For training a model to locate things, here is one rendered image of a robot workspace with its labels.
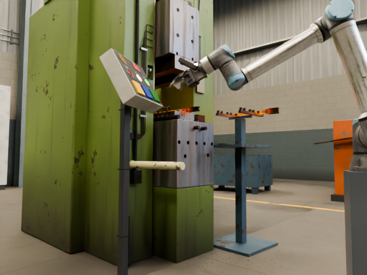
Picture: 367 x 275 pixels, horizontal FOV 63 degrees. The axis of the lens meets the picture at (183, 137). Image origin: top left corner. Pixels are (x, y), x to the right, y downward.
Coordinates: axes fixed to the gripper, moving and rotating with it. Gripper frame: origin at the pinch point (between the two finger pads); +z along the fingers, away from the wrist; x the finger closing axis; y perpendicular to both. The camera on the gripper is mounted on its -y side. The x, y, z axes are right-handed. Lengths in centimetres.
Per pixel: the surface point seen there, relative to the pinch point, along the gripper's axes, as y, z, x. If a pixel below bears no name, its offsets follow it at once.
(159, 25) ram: -56, -5, 34
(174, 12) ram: -57, -19, 33
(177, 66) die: -23.6, -2.2, 36.3
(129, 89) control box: 2.1, 12.5, -28.5
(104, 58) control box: -18.7, 16.8, -28.6
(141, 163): 28, 41, 10
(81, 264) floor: 64, 105, 7
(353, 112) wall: 38, -244, 764
